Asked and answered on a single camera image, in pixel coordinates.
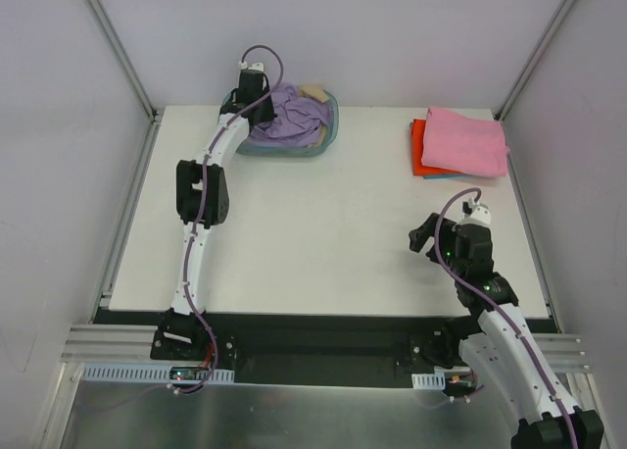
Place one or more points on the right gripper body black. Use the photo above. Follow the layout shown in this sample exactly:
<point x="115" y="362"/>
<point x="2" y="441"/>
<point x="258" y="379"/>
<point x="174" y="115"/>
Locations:
<point x="436" y="236"/>

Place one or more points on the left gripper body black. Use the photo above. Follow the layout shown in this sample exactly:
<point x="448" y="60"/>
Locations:
<point x="265" y="110"/>

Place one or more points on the purple t shirt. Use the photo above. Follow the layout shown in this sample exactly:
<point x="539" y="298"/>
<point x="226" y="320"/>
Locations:
<point x="297" y="120"/>

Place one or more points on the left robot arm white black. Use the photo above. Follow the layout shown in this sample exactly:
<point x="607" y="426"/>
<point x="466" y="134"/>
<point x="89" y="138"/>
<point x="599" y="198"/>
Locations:
<point x="202" y="203"/>

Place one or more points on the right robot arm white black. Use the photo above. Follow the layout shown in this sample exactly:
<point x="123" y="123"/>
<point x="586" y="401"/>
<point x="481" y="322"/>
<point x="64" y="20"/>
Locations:
<point x="495" y="341"/>

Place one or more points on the beige t shirt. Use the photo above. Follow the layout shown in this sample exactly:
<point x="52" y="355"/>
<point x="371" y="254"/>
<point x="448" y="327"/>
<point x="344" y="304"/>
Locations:
<point x="317" y="93"/>

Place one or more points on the blue folded t shirt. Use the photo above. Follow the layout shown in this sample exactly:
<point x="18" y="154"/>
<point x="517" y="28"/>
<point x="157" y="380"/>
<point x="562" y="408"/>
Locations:
<point x="451" y="177"/>

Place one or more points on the teal plastic basket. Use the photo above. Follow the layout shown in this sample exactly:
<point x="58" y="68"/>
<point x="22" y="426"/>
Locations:
<point x="328" y="136"/>

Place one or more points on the pink folded t shirt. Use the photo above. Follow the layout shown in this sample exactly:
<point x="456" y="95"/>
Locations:
<point x="462" y="144"/>

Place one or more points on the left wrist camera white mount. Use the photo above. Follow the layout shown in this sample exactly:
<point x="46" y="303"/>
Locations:
<point x="258" y="67"/>

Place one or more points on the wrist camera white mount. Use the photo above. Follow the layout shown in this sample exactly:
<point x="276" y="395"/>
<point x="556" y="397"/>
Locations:
<point x="475" y="213"/>
<point x="258" y="67"/>

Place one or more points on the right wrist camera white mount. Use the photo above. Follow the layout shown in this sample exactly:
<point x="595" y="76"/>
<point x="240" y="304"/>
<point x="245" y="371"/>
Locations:
<point x="475" y="213"/>

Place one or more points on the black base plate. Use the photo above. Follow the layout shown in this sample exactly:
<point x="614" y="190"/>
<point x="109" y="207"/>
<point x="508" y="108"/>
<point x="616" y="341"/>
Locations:
<point x="347" y="351"/>

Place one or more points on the right grey cable duct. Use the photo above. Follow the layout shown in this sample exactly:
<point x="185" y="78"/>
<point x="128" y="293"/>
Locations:
<point x="431" y="382"/>

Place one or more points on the grey cable duct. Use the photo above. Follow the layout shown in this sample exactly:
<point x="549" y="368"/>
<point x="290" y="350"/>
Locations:
<point x="136" y="373"/>
<point x="431" y="382"/>

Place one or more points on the left aluminium frame post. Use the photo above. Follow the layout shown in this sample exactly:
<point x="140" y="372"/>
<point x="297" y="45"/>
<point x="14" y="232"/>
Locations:
<point x="101" y="17"/>

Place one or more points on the aluminium frame post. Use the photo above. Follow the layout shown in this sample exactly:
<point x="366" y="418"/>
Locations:
<point x="532" y="63"/>
<point x="101" y="17"/>

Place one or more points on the right aluminium frame post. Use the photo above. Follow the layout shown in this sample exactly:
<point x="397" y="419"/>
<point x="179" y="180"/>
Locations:
<point x="532" y="63"/>

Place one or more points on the front aluminium rail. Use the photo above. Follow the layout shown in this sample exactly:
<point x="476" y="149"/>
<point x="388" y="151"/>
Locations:
<point x="126" y="343"/>

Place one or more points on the left grey cable duct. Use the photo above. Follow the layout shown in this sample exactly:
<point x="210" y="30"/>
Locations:
<point x="136" y="373"/>

